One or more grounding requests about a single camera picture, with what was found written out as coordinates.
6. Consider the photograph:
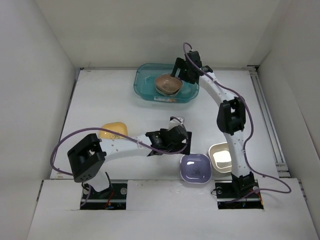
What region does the brown plate with panda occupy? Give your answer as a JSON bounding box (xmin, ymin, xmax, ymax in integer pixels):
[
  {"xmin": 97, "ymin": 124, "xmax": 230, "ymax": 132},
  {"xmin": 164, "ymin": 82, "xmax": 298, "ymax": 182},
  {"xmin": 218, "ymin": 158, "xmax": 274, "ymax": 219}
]
[{"xmin": 154, "ymin": 73, "xmax": 183, "ymax": 92}]

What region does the dark purple plate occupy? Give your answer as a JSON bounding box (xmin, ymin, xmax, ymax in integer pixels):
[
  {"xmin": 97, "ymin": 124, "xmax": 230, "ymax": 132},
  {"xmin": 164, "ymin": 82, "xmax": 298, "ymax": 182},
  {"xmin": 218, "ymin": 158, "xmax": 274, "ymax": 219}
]
[{"xmin": 180, "ymin": 153, "xmax": 212, "ymax": 184}]

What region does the yellow plate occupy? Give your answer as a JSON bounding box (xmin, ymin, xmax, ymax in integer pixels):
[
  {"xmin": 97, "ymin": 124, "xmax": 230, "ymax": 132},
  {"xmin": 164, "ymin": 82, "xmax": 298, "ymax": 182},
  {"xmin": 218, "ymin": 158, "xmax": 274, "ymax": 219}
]
[{"xmin": 98, "ymin": 122, "xmax": 128, "ymax": 140}]

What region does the light purple plate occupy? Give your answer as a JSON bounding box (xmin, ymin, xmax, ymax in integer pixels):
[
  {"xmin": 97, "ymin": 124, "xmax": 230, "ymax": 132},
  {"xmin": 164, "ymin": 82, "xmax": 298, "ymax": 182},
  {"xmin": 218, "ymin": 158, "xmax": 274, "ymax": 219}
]
[{"xmin": 155, "ymin": 86, "xmax": 182, "ymax": 97}]

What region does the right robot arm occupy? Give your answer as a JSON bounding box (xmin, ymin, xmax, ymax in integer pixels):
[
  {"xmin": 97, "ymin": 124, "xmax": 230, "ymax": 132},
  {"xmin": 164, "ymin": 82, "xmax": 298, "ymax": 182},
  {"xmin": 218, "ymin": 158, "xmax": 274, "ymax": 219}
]
[{"xmin": 171, "ymin": 51, "xmax": 256, "ymax": 199}]

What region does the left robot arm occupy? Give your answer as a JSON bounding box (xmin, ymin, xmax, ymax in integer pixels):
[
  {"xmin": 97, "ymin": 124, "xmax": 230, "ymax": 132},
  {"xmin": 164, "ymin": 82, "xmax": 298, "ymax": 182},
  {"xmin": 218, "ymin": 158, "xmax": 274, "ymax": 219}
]
[{"xmin": 67, "ymin": 124, "xmax": 192, "ymax": 199}]

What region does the teal plastic bin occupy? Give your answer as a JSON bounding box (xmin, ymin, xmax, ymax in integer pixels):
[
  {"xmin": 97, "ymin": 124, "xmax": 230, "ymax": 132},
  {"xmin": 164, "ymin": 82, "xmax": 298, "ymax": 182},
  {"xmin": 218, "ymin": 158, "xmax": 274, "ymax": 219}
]
[{"xmin": 133, "ymin": 63, "xmax": 200, "ymax": 104}]

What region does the beige plate front right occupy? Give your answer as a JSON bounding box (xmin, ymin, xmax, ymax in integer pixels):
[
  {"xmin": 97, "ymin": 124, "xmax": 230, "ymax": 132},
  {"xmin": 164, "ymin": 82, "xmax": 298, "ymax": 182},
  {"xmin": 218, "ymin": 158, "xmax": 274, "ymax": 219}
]
[{"xmin": 208, "ymin": 142, "xmax": 232, "ymax": 174}]

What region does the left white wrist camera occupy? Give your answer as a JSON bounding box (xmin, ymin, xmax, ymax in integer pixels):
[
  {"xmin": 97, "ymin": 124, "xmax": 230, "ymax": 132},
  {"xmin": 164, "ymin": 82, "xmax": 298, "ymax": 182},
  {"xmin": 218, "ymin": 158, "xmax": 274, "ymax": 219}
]
[{"xmin": 168, "ymin": 116, "xmax": 186, "ymax": 130}]

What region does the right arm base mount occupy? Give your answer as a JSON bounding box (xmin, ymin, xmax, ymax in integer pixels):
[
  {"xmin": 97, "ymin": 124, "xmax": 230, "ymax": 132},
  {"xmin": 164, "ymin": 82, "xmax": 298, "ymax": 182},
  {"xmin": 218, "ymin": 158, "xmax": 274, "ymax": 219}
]
[{"xmin": 211, "ymin": 180, "xmax": 264, "ymax": 210}]

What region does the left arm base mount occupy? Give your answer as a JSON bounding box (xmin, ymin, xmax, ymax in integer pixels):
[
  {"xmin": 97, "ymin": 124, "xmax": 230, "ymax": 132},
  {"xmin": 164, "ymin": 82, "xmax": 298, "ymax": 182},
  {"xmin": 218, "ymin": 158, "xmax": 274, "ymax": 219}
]
[{"xmin": 80, "ymin": 181, "xmax": 128, "ymax": 211}]

